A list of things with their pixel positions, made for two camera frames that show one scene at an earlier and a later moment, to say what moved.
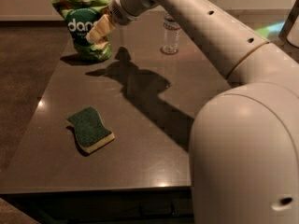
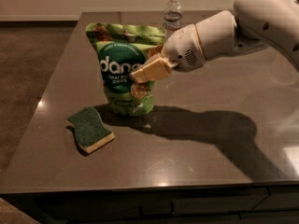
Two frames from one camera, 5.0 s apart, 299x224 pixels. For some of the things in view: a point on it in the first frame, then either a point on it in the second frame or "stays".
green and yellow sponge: [90, 130] stays
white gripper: [126, 7] → [183, 48]
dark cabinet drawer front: [168, 205] stays
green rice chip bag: [80, 10] → [119, 49]
